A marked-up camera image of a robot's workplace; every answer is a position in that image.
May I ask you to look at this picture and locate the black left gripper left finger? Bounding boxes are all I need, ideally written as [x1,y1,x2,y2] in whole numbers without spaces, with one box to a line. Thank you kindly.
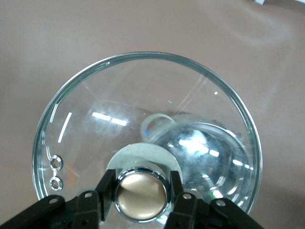
[71,169,117,229]

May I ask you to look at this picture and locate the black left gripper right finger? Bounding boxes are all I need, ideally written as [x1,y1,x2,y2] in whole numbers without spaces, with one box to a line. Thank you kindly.
[164,170,199,229]

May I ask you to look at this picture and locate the glass pot lid with knob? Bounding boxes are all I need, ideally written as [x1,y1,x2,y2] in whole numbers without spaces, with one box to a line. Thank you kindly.
[32,51,263,226]

